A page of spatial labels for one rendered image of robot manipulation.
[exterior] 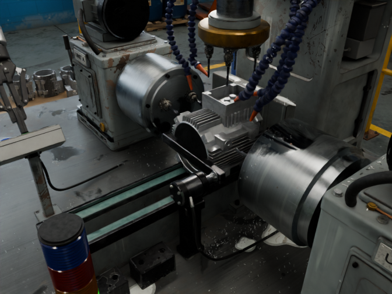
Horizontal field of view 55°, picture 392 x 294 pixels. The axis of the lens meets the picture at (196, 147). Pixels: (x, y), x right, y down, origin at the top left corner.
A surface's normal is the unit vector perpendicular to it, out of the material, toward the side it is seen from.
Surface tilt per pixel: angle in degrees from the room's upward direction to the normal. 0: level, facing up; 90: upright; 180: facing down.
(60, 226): 0
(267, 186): 70
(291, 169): 43
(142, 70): 32
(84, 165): 0
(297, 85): 90
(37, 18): 90
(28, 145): 52
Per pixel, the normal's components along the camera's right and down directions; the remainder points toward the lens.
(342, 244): -0.79, 0.32
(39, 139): 0.48, -0.18
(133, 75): -0.54, -0.40
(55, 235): 0.00, -0.84
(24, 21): 0.57, 0.44
